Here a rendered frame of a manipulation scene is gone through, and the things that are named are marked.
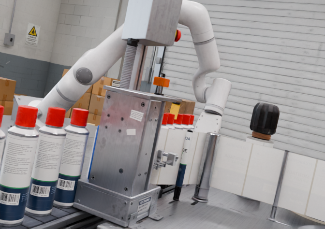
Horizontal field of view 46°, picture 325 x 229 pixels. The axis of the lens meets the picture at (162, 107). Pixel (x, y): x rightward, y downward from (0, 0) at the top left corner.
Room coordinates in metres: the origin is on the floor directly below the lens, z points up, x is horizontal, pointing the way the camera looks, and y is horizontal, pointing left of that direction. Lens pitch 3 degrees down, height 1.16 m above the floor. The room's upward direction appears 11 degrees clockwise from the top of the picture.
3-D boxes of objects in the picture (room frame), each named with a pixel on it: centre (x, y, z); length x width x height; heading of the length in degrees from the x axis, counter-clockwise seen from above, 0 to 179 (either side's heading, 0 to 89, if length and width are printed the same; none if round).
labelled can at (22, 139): (0.65, 0.23, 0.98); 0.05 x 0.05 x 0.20
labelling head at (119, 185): (0.81, 0.05, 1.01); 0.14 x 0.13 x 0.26; 156
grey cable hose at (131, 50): (1.13, 0.12, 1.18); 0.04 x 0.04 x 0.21
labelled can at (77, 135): (0.79, 0.17, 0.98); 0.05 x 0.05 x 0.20
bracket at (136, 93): (0.81, 0.05, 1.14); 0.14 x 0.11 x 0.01; 156
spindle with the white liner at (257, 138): (1.19, -0.32, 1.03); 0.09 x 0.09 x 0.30
